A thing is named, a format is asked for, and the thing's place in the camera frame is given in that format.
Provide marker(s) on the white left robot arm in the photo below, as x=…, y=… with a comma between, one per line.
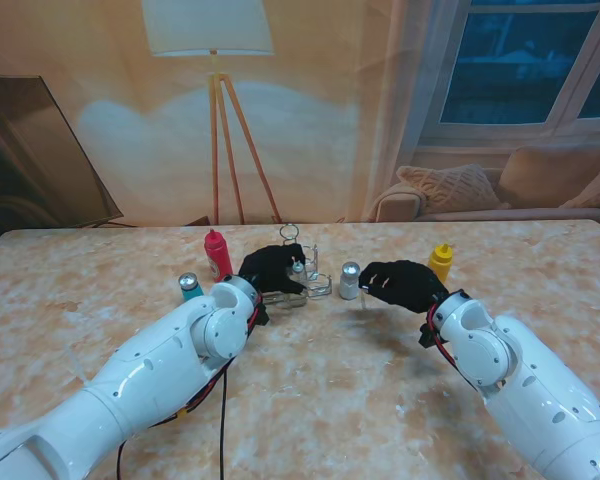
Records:
x=145, y=365

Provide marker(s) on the beige sofa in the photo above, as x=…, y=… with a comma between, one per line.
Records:
x=400, y=205

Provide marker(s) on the plain tan cushion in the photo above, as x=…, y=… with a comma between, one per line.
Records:
x=550, y=175

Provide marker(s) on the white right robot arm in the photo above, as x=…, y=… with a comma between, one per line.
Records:
x=530, y=390

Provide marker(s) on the yellow mustard squeeze bottle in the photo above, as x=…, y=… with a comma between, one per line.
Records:
x=441, y=265

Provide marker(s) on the clear olive oil bottle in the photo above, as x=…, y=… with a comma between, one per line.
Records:
x=298, y=270

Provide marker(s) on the dark flat screen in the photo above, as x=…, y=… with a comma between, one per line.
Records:
x=25, y=160

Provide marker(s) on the red ketchup squeeze bottle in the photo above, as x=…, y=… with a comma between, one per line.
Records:
x=218, y=255

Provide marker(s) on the tripod floor lamp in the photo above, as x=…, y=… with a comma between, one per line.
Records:
x=207, y=25

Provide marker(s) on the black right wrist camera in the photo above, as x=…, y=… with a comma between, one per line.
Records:
x=426, y=339

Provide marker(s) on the white framed window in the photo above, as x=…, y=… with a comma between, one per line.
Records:
x=505, y=65

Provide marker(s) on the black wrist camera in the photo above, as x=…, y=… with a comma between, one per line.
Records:
x=262, y=315
x=426, y=339

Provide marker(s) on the teal shaker with silver cap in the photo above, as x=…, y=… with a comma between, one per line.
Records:
x=190, y=290

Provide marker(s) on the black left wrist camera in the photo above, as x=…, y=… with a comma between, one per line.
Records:
x=262, y=315

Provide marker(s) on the knitted beige cushion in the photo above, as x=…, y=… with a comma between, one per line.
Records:
x=445, y=187

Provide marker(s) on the white shaker with silver cap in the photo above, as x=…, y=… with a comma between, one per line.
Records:
x=349, y=285

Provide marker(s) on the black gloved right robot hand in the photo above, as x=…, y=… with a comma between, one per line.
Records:
x=410, y=287

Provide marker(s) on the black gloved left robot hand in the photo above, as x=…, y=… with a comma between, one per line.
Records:
x=272, y=267

